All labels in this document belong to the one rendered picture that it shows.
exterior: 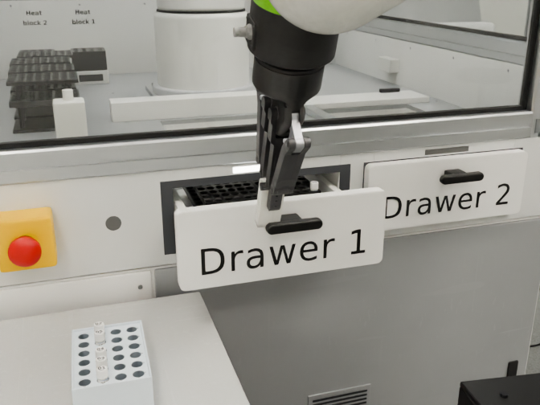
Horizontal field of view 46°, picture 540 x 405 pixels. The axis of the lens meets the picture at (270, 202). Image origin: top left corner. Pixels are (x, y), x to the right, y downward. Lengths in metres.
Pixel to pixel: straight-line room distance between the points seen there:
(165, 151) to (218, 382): 0.33
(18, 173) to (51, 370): 0.26
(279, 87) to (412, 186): 0.43
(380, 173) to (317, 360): 0.34
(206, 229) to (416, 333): 0.51
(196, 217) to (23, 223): 0.22
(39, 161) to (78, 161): 0.05
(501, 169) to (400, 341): 0.35
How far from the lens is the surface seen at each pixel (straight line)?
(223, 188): 0.97
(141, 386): 0.73
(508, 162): 1.12
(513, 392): 0.74
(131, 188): 0.91
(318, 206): 0.85
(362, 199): 0.88
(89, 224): 0.93
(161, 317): 0.91
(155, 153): 0.90
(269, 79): 0.66
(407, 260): 1.11
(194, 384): 0.77
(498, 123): 1.11
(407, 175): 1.03
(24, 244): 0.86
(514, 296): 1.27
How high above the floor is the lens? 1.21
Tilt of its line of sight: 20 degrees down
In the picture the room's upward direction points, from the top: straight up
